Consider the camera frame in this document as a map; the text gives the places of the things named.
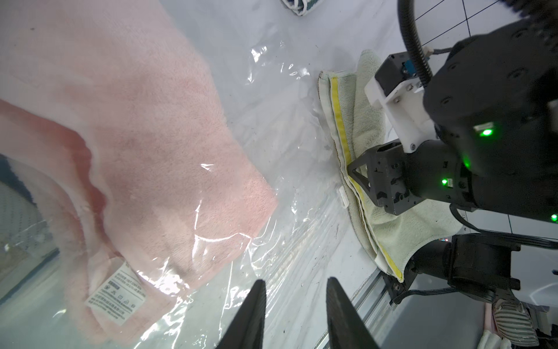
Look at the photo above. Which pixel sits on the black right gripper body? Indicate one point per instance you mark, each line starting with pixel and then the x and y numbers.
pixel 396 181

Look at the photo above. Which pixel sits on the clear plastic vacuum bag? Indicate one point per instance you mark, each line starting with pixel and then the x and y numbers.
pixel 265 62

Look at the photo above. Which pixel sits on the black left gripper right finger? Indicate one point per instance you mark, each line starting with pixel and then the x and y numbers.
pixel 346 330

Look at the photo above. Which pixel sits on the pale yellow towel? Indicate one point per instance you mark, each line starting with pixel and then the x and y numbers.
pixel 390 223

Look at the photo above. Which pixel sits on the blue and beige towel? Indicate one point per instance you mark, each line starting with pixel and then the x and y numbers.
pixel 27 245

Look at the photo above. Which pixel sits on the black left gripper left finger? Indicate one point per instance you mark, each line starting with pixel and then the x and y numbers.
pixel 247 328

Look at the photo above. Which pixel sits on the green white striped towel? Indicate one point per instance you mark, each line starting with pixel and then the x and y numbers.
pixel 301 7

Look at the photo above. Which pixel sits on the pink towel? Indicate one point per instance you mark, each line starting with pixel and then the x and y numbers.
pixel 112 122

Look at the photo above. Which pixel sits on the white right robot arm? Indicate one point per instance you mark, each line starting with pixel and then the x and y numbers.
pixel 480 133

